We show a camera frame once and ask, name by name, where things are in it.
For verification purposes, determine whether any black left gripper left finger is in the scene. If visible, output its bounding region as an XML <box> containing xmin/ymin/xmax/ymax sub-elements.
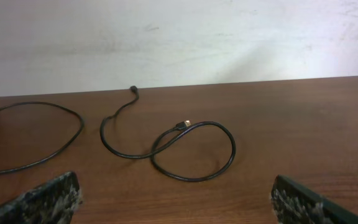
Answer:
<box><xmin>0</xmin><ymin>171</ymin><xmax>83</xmax><ymax>224</ymax></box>

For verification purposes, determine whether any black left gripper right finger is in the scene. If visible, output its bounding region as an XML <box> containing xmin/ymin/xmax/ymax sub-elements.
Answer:
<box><xmin>270</xmin><ymin>175</ymin><xmax>358</xmax><ymax>224</ymax></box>

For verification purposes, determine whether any thin black looped cable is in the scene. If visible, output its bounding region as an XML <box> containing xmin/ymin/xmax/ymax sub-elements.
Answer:
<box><xmin>0</xmin><ymin>101</ymin><xmax>85</xmax><ymax>177</ymax></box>

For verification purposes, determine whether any black cable bundle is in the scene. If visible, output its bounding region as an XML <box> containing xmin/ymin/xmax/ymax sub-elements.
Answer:
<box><xmin>99</xmin><ymin>85</ymin><xmax>237</xmax><ymax>183</ymax></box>

